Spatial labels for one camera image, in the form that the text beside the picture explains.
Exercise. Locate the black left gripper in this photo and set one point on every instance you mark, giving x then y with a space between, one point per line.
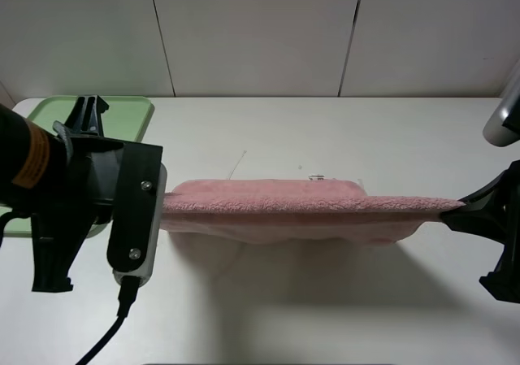
31 179

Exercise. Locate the green plastic tray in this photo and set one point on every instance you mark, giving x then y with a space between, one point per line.
125 120

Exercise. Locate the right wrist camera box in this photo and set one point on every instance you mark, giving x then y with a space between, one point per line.
502 129

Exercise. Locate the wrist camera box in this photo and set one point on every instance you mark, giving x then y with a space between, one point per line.
137 212
502 129

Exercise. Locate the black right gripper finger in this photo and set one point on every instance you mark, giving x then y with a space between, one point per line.
503 282
492 212

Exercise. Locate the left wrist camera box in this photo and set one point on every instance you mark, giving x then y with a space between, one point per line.
137 212

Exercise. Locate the pink terry towel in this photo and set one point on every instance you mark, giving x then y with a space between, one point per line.
269 211

